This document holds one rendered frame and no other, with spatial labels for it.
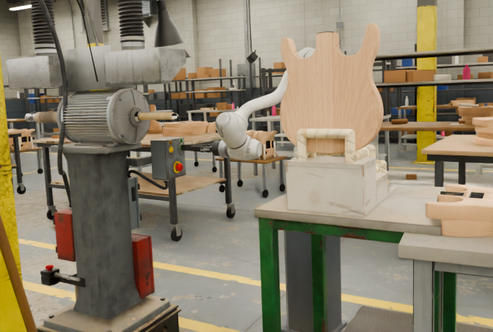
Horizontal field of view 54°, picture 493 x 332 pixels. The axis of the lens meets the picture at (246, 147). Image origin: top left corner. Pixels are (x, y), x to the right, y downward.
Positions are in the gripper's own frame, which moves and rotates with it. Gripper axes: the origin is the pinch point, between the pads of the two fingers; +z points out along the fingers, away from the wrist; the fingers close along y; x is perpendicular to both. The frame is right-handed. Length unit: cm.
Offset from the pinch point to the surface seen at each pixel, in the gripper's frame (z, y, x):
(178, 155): 4.0, -2.6, -3.5
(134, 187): 24.0, -14.5, -19.1
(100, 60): 17, -39, 44
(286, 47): -76, -46, 42
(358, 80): -101, -47, 29
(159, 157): 8.4, -12.4, -3.4
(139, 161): 14.1, -21.1, -4.5
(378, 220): -109, -52, -14
